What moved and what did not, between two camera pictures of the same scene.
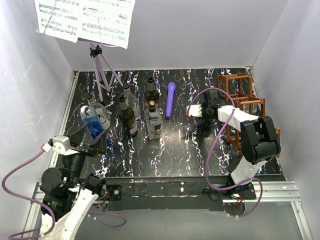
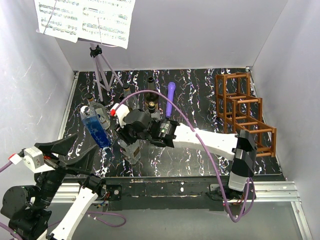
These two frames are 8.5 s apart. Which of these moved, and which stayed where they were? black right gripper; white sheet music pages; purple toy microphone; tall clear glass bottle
Moved: black right gripper
Stayed: purple toy microphone; white sheet music pages; tall clear glass bottle
